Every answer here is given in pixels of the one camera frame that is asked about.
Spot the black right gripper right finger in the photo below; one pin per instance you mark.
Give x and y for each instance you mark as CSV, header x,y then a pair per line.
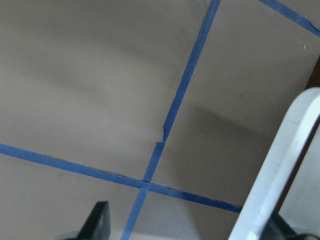
x,y
278,229

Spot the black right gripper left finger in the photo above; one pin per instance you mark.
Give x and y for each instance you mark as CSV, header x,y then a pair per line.
x,y
97,226

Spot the white wooden drawer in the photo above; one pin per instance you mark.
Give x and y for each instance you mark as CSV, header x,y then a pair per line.
x,y
279,162

